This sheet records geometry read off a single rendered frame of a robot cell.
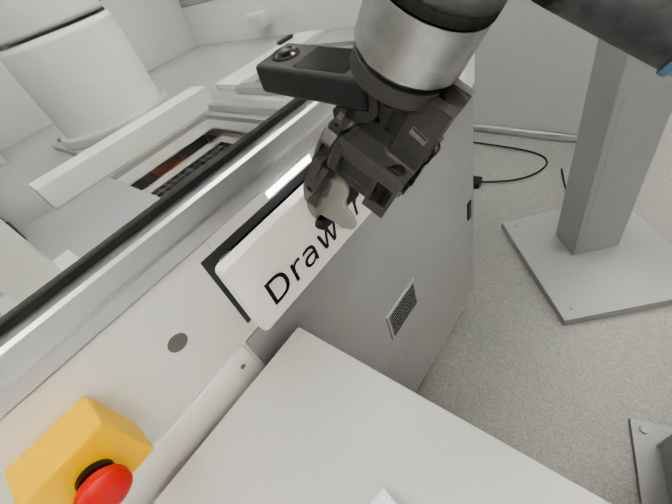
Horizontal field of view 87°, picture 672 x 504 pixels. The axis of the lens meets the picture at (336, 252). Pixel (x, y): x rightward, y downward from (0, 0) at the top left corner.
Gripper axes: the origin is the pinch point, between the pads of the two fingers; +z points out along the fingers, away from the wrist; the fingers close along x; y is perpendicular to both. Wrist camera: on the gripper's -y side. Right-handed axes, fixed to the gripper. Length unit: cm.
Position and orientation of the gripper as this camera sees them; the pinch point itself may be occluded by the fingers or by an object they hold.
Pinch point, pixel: (323, 198)
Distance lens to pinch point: 41.9
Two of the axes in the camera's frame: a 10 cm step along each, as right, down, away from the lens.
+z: -2.2, 4.0, 8.9
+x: 5.9, -6.7, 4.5
